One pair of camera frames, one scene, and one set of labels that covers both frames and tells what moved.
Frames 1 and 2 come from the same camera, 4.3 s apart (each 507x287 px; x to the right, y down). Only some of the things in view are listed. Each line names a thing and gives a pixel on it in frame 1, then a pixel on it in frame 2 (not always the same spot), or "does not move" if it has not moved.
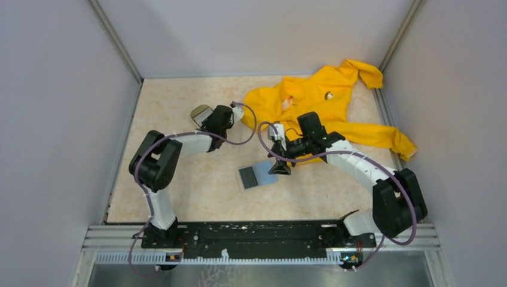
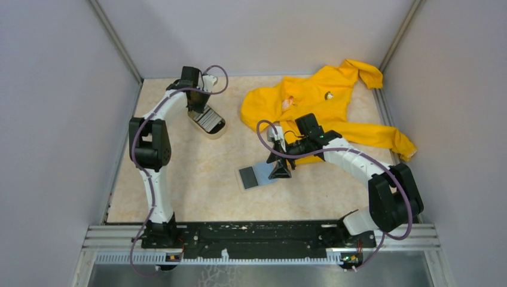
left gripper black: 205,122 -> 199,109
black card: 249,177 does not move
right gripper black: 281,167 does not move
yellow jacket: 301,109 does not move
